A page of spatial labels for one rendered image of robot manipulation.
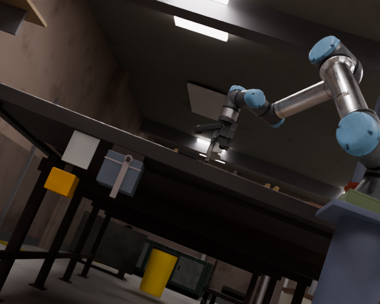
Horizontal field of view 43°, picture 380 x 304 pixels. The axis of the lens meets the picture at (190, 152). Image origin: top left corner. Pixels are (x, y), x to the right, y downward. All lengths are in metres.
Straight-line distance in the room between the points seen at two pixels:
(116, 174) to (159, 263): 5.29
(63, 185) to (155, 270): 5.30
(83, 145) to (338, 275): 0.97
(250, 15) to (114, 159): 3.24
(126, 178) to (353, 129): 0.78
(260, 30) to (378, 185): 3.36
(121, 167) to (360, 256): 0.84
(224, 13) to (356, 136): 3.48
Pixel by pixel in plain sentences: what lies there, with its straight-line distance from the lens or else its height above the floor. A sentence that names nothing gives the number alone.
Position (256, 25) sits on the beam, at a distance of 4.74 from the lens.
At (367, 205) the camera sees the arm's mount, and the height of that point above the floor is 0.88.
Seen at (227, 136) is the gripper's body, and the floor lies 1.10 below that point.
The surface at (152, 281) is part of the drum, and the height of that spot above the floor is 0.17.
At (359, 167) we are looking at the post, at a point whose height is 1.74.
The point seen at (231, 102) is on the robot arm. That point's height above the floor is 1.24.
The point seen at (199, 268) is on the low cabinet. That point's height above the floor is 0.58.
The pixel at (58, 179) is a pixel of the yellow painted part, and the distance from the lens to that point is 1.77.
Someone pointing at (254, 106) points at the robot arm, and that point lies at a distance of 1.97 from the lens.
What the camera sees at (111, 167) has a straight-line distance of 1.74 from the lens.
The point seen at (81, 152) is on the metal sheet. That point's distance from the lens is 1.80.
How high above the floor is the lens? 0.56
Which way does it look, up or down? 12 degrees up
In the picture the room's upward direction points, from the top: 22 degrees clockwise
